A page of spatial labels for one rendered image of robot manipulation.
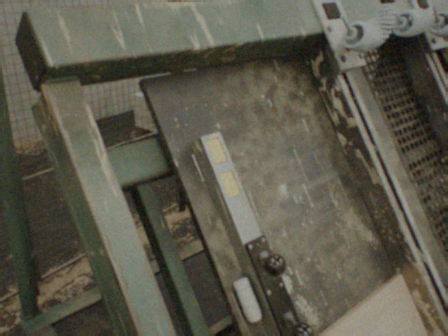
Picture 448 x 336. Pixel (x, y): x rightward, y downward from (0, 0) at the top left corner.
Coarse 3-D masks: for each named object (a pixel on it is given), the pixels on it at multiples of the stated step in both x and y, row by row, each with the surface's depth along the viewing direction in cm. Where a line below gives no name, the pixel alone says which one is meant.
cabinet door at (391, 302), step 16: (384, 288) 102; (400, 288) 105; (368, 304) 98; (384, 304) 101; (400, 304) 104; (352, 320) 94; (368, 320) 96; (384, 320) 99; (400, 320) 103; (416, 320) 105
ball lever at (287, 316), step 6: (288, 312) 80; (288, 318) 80; (288, 324) 80; (294, 324) 75; (300, 324) 70; (306, 324) 70; (294, 330) 70; (300, 330) 69; (306, 330) 69; (312, 330) 70
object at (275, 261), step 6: (264, 252) 81; (264, 258) 79; (270, 258) 70; (276, 258) 70; (282, 258) 71; (264, 264) 71; (270, 264) 70; (276, 264) 70; (282, 264) 70; (270, 270) 70; (276, 270) 70; (282, 270) 70; (276, 276) 70
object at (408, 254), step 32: (320, 0) 104; (384, 0) 94; (384, 32) 96; (320, 64) 109; (352, 64) 104; (352, 96) 108; (352, 128) 106; (352, 160) 109; (384, 160) 107; (384, 192) 104; (384, 224) 107; (416, 256) 103; (416, 288) 105
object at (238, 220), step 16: (192, 144) 85; (224, 144) 85; (208, 160) 83; (208, 176) 84; (224, 192) 82; (240, 192) 84; (224, 208) 83; (240, 208) 83; (224, 224) 84; (240, 224) 82; (256, 224) 84; (240, 240) 82; (240, 256) 83; (256, 288) 82; (272, 320) 81
